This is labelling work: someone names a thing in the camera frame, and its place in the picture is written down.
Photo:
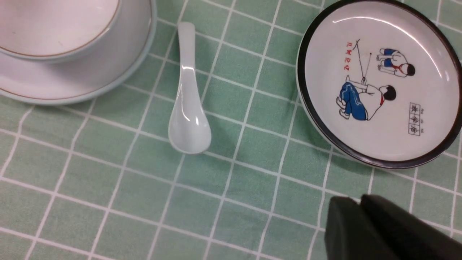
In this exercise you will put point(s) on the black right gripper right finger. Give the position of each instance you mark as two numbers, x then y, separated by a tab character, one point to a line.
409	237

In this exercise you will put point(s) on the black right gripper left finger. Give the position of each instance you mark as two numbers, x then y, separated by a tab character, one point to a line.
350	234

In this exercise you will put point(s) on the plain white ceramic spoon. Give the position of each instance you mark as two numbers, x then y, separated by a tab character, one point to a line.
189	131

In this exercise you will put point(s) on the pale blue brown-rimmed bowl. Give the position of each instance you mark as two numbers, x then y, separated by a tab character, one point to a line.
54	30

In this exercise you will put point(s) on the black-rimmed illustrated plate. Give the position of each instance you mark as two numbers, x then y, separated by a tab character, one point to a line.
380	82

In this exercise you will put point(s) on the green checkered tablecloth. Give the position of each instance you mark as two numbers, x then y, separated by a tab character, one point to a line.
100	180

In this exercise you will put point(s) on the pale blue plate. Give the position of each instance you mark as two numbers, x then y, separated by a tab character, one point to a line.
104	68

